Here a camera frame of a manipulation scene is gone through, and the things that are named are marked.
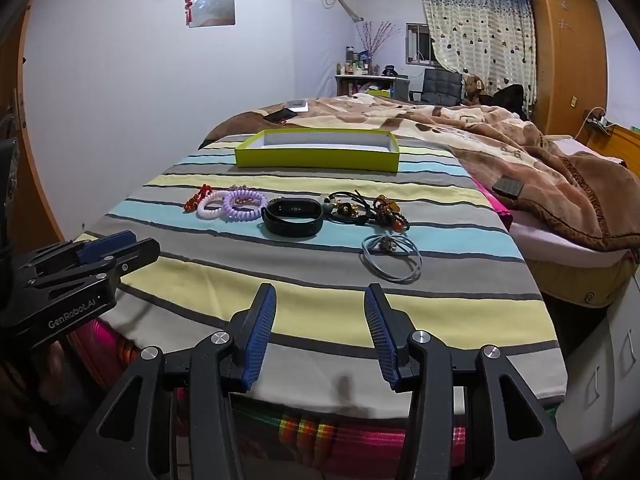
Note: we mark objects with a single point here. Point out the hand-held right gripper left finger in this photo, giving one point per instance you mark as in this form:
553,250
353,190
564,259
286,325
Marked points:
260,340

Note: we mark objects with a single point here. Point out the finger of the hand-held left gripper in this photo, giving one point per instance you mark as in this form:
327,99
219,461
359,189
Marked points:
135,256
107,246

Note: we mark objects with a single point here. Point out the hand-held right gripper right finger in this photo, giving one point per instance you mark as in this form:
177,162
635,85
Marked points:
381,340

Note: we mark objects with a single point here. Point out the black smart band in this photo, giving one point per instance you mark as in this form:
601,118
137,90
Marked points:
292,227

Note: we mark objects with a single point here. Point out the green cardboard box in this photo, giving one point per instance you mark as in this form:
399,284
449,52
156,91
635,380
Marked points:
320,159

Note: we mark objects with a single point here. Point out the striped bed sheet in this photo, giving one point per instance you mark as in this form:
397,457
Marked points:
320,310

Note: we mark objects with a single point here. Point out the pink cloth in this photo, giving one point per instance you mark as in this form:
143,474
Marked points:
497,210

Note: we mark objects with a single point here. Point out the mattress with yellow skirt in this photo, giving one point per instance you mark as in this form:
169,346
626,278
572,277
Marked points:
565,270

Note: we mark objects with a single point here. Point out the black phone on blanket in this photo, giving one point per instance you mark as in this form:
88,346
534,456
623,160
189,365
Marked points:
508,186

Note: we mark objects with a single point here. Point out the black smartphone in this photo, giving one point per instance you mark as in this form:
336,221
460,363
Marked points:
280,115

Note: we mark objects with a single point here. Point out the small white box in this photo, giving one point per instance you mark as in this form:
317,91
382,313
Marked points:
298,105

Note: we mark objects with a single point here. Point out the white cabinet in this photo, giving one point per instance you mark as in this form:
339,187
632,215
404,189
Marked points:
610,360

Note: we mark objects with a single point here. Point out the brown plush blanket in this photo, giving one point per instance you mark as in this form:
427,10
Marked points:
500,140

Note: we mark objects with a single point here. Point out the small green box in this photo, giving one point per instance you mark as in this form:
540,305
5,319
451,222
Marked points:
384,93

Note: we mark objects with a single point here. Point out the red hanging charm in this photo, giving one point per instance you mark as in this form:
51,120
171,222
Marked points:
189,7

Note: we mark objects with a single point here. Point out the black office chair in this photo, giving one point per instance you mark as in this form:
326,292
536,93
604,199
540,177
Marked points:
442,85

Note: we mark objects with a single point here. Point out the brown teddy bear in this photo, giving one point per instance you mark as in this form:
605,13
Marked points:
475,89

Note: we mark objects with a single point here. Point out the black bag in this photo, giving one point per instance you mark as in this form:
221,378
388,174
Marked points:
510,97

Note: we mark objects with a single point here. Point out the group of bottles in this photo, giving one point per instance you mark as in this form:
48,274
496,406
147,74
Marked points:
357,65

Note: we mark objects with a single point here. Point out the window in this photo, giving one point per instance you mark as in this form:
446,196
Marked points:
415,42

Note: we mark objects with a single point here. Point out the pink flower branches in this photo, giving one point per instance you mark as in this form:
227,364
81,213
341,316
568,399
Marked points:
377,37

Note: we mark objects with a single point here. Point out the power strip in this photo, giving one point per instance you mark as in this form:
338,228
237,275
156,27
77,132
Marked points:
600,122

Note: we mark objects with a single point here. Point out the patterned window curtain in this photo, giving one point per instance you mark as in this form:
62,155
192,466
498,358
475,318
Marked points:
475,35

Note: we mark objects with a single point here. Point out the wooden wardrobe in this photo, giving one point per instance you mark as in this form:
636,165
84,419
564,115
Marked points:
570,55

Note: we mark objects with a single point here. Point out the wooden door frame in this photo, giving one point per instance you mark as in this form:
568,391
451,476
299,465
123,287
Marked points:
35,160

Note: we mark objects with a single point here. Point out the shiny wall panel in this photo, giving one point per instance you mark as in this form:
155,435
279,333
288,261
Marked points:
215,5

